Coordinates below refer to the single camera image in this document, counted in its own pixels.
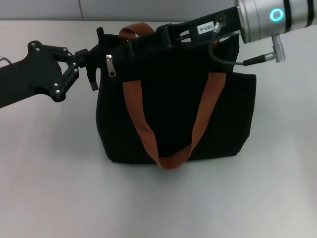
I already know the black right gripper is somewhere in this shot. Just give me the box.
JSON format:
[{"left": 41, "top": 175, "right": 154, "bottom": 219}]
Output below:
[{"left": 127, "top": 6, "right": 243, "bottom": 58}]

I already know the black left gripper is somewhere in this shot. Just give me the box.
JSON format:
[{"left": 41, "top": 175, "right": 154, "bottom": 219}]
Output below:
[{"left": 0, "top": 39, "right": 91, "bottom": 109}]

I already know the silver metal zipper pull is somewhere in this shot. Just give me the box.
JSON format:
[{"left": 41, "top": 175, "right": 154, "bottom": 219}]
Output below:
[{"left": 106, "top": 54, "right": 117, "bottom": 78}]

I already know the black bag with brown handles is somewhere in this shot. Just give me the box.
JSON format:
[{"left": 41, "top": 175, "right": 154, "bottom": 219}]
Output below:
[{"left": 86, "top": 22, "right": 257, "bottom": 171}]

